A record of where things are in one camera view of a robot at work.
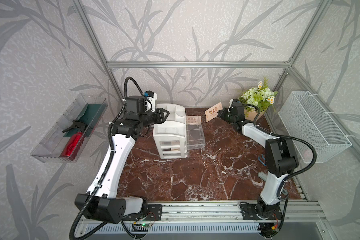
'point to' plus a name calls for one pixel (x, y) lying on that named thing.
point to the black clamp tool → (77, 124)
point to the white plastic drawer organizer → (170, 135)
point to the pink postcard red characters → (193, 119)
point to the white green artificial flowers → (260, 96)
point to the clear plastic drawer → (195, 136)
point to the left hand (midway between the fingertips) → (167, 112)
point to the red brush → (73, 146)
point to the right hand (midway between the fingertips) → (217, 109)
